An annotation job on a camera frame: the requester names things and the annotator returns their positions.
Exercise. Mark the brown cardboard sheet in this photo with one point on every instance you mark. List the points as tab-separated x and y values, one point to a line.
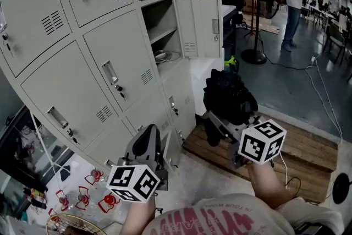
264	25

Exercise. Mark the black framed glass panel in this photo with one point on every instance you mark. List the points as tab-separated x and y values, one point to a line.
16	151

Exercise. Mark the white shirt with red print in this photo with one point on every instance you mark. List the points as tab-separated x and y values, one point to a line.
220	217

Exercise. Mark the long white table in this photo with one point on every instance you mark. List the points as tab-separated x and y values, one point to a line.
320	11

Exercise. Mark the yellow-green item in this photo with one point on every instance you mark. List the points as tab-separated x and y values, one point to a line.
230	62

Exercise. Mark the person's left forearm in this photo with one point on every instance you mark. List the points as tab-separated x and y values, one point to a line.
137	217

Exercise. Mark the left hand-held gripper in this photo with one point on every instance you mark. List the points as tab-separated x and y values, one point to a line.
132	181

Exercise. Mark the white cabinet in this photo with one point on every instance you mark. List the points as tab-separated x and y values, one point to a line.
198	85

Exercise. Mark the grey metal locker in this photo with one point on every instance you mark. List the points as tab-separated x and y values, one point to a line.
55	85

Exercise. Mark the wooden pallet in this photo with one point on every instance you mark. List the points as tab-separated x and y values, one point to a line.
302	151

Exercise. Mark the dark chair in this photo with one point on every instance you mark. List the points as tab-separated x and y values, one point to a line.
334	38

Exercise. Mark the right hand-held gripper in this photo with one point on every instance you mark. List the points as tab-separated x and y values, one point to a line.
258	143

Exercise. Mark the person's right forearm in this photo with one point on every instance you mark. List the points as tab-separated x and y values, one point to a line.
266	184

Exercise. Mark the black round base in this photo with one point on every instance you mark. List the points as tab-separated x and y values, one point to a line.
342	188

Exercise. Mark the black cloth scrap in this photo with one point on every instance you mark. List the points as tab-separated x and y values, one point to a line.
65	173

